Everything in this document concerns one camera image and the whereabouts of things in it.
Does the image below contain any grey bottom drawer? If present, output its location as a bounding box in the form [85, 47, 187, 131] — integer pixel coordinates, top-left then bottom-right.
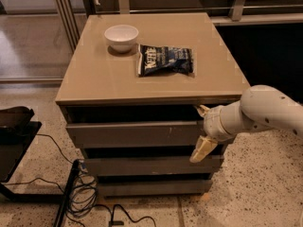
[98, 180, 212, 197]

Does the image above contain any black coiled cable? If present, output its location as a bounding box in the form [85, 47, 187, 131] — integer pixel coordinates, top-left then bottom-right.
[4, 132, 157, 227]

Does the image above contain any metal railing frame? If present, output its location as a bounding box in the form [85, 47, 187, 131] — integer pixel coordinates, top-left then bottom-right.
[55, 0, 303, 48]

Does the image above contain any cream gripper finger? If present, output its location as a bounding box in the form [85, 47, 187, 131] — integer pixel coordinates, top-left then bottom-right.
[189, 136, 218, 163]
[195, 105, 209, 117]

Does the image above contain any grey top drawer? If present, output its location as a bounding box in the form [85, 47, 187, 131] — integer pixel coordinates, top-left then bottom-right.
[65, 119, 236, 149]

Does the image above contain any dark blue chip bag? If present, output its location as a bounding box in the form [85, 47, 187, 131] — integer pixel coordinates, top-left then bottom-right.
[137, 44, 194, 77]

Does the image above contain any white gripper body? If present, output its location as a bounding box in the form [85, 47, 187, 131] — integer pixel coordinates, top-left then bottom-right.
[204, 105, 235, 142]

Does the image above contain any grey middle drawer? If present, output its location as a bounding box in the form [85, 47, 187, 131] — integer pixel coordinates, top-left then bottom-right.
[85, 155, 223, 176]

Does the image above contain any grey drawer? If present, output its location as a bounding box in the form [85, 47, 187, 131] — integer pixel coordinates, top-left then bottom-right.
[85, 155, 223, 176]
[98, 180, 212, 197]
[65, 119, 236, 149]

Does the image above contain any white ceramic bowl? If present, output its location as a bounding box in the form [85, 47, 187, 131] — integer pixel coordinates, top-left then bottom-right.
[104, 25, 139, 53]

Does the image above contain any taupe drawer cabinet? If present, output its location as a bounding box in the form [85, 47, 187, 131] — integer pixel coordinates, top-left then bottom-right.
[56, 13, 249, 186]

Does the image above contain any black stand with tray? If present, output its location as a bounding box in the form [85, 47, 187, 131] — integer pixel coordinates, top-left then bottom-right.
[0, 106, 80, 227]

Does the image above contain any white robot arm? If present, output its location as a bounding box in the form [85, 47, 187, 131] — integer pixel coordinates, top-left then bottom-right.
[189, 85, 303, 163]

